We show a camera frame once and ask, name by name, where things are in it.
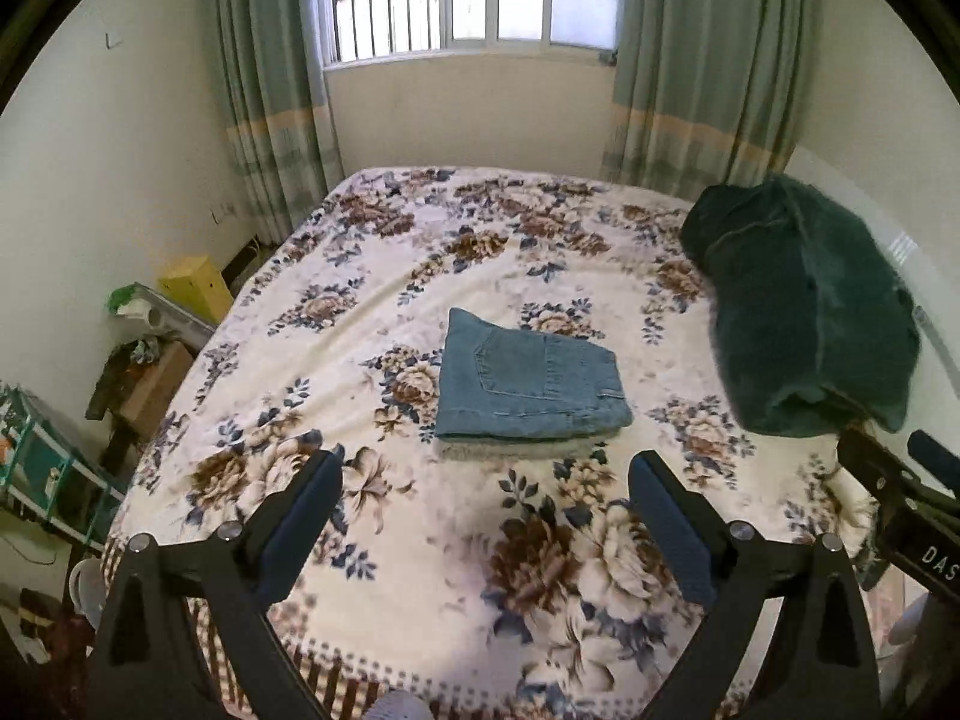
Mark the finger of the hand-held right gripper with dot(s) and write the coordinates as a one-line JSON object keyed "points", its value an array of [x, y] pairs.
{"points": [[870, 461], [937, 461]]}

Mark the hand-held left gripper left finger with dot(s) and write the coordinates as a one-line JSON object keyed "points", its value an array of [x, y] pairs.
{"points": [[300, 532]]}

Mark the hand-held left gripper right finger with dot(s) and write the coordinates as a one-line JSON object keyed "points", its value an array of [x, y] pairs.
{"points": [[675, 532]]}

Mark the blue denim pants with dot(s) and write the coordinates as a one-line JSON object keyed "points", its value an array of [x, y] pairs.
{"points": [[525, 382]]}

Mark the pink bed sheet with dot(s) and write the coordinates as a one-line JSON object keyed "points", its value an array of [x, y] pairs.
{"points": [[892, 615]]}

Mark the dark green plush blanket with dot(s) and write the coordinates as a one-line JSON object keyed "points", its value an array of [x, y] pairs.
{"points": [[795, 315]]}

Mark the cardboard box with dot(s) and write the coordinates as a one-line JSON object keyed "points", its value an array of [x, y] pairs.
{"points": [[161, 382]]}

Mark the white plastic object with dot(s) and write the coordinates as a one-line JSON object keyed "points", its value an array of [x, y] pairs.
{"points": [[86, 589]]}

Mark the dark camouflage cloth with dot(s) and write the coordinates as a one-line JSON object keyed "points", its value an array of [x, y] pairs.
{"points": [[112, 379]]}

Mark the clear plastic tray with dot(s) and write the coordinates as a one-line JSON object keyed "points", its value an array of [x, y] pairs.
{"points": [[161, 315]]}

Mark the yellow box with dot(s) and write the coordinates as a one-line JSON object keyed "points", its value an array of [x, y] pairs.
{"points": [[196, 289]]}

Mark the green storage rack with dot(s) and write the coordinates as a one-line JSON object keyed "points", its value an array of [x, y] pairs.
{"points": [[45, 457]]}

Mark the floral printed bed blanket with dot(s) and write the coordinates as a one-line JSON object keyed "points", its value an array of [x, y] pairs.
{"points": [[450, 262]]}

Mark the green striped curtain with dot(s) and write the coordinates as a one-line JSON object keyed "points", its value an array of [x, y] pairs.
{"points": [[270, 90], [705, 67]]}

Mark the wall socket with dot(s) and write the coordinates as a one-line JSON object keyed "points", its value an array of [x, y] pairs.
{"points": [[223, 213]]}

